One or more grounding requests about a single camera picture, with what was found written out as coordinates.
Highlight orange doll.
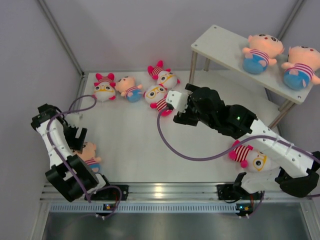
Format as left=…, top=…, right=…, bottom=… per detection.
left=73, top=142, right=102, bottom=174
left=281, top=46, right=320, bottom=91

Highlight white doll glasses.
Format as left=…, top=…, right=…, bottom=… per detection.
left=143, top=84, right=168, bottom=112

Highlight orange doll table back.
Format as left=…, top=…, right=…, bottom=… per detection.
left=115, top=76, right=143, bottom=103

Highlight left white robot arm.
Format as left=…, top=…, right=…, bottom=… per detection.
left=31, top=103, right=113, bottom=202

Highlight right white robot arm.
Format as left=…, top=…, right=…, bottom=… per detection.
left=166, top=84, right=320, bottom=199

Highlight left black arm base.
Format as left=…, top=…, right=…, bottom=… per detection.
left=97, top=184, right=129, bottom=201

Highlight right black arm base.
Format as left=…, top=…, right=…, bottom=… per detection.
left=217, top=184, right=262, bottom=203

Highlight white two-tier shelf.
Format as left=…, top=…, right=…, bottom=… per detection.
left=189, top=25, right=319, bottom=129

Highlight white doll back centre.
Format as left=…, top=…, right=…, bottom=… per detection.
left=147, top=60, right=181, bottom=90

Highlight white doll back left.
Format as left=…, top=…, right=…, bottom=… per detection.
left=92, top=73, right=116, bottom=103

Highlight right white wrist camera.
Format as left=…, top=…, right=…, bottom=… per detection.
left=165, top=90, right=189, bottom=113

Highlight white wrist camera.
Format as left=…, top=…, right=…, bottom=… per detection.
left=165, top=90, right=189, bottom=113
left=65, top=113, right=83, bottom=127

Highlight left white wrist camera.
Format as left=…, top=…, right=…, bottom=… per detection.
left=65, top=113, right=83, bottom=127

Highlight white slotted cable duct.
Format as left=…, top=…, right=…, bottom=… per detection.
left=50, top=202, right=252, bottom=214

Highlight aluminium front rail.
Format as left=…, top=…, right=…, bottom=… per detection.
left=40, top=182, right=310, bottom=202

